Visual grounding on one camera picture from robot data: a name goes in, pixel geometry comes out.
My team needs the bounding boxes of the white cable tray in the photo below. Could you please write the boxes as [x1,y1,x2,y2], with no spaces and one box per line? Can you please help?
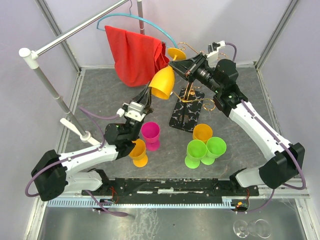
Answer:
[46,196,250,210]

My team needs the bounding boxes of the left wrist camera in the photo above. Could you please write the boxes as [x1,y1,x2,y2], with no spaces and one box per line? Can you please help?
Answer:
[116,102,146,122]

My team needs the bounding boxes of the green wine glass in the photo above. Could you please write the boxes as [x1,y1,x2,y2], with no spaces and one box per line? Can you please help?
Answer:
[184,139,207,169]
[201,136,227,165]

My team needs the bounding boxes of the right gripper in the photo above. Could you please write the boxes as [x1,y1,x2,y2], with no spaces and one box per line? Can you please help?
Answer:
[167,52,222,94]

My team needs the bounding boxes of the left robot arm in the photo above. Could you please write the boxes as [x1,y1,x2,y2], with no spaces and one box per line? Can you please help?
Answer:
[27,86,153,202]

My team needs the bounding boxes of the orange wine glass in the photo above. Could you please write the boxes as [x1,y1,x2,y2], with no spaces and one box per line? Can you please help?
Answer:
[192,123,213,144]
[149,47,187,100]
[129,139,148,168]

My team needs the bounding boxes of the green wine glass left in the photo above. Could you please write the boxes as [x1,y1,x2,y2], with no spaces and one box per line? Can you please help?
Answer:
[184,139,207,169]

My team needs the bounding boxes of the silver clothes rail stand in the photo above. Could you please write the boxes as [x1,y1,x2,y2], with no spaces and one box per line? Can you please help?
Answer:
[18,0,151,147]

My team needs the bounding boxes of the gold wine glass rack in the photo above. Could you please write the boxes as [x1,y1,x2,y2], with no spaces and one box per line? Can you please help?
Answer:
[169,52,210,133]

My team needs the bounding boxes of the red cloth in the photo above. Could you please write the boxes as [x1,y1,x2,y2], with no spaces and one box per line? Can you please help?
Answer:
[104,25,169,87]

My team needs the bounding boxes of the teal clothes hanger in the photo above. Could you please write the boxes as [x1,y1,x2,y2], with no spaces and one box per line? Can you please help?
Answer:
[95,0,178,48]

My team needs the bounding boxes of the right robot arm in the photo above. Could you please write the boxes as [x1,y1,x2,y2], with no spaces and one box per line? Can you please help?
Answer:
[169,53,306,196]

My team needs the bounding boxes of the clear wine glass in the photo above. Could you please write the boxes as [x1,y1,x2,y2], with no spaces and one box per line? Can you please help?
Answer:
[233,219,271,239]

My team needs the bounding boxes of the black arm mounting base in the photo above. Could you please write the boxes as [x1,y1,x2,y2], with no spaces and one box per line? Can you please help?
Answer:
[91,169,259,205]

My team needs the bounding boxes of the green wine glass right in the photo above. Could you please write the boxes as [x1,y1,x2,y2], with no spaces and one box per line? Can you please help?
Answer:
[201,136,227,165]

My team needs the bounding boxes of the pink wine glass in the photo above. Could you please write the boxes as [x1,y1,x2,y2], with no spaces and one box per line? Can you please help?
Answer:
[141,122,160,152]

